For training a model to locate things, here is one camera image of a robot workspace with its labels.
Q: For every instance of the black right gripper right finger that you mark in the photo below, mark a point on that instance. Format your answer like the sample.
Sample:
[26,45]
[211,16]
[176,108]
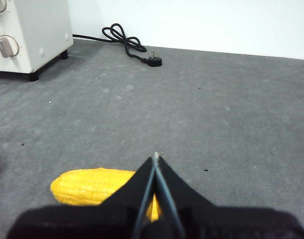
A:
[229,221]

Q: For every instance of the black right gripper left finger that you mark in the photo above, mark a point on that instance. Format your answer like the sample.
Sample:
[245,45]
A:
[92,221]

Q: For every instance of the white toaster oven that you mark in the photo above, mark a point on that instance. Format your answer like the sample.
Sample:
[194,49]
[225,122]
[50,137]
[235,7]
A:
[42,25]

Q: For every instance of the yellow corn cob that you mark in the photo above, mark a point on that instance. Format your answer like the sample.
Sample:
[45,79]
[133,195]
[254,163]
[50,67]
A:
[87,186]

